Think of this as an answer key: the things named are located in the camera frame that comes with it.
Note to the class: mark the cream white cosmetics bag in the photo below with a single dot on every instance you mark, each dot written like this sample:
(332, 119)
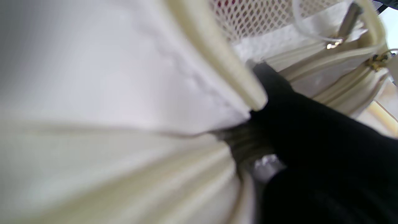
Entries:
(108, 124)

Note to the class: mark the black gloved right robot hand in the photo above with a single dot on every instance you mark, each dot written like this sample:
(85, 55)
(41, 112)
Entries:
(326, 155)

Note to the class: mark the white zip tie loop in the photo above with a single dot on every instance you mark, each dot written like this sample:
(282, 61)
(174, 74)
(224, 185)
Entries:
(307, 26)

